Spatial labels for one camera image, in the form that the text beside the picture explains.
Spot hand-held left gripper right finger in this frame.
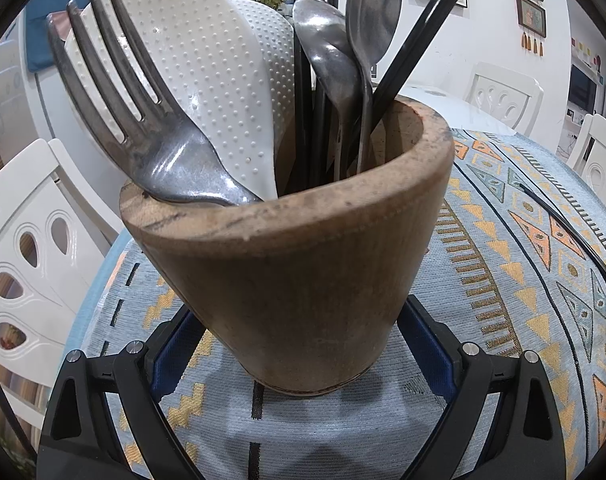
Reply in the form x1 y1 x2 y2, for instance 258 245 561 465
398 295 567 480

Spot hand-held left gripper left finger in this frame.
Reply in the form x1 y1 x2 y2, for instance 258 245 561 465
37 305 206 480

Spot wooden utensil holder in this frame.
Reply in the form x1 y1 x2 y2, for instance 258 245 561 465
119 94 454 400

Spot metal fork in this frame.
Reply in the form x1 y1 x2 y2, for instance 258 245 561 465
47 0 262 208

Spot white dotted rice paddle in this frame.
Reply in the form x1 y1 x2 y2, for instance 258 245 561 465
65 0 276 200
228 0 296 161

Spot metal spoon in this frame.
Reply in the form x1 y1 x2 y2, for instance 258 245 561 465
292 0 364 183
345 0 404 176

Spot blue patterned table mat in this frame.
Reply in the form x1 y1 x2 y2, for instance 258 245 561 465
65 127 606 480

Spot white dining chair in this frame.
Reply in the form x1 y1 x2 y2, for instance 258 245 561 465
0 137 124 401
463 62 544 136
565 114 606 213

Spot white refrigerator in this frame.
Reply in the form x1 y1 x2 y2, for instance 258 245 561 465
0 0 71 166

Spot black screen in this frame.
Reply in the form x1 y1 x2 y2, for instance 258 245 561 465
567 62 598 116

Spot blue refrigerator cover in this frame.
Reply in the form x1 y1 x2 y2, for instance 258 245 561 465
24 0 118 73

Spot hanging orange wall ornaments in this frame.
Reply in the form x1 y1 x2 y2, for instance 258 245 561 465
520 30 544 56

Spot small framed wall picture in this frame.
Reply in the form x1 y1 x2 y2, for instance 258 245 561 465
515 0 548 38

